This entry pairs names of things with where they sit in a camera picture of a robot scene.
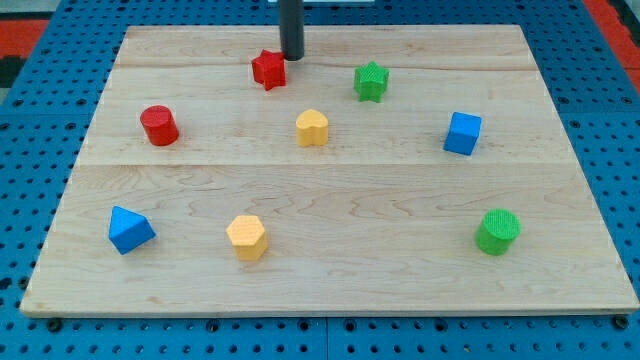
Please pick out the red star block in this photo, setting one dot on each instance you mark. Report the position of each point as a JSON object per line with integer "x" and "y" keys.
{"x": 269, "y": 69}

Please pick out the light wooden board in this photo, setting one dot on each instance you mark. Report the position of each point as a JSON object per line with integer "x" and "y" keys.
{"x": 380, "y": 221}

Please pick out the red cylinder block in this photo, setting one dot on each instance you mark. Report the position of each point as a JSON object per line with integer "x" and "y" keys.
{"x": 159, "y": 125}

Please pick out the yellow hexagon block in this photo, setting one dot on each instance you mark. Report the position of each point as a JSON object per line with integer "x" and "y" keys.
{"x": 248, "y": 237}

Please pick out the blue cube block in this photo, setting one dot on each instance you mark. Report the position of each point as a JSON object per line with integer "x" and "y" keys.
{"x": 463, "y": 133}

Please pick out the green cylinder block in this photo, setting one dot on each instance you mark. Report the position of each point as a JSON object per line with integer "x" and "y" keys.
{"x": 497, "y": 231}

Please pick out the blue triangle block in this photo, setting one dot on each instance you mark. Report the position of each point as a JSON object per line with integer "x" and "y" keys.
{"x": 128, "y": 230}

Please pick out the green star block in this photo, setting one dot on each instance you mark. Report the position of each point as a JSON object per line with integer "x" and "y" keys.
{"x": 370, "y": 82}

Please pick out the black cylindrical pointer rod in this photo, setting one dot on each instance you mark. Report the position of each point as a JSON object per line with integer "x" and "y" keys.
{"x": 291, "y": 29}

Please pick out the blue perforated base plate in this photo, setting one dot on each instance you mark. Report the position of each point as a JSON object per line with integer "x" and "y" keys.
{"x": 47, "y": 113}

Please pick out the yellow heart block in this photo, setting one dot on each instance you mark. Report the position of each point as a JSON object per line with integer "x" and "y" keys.
{"x": 312, "y": 128}

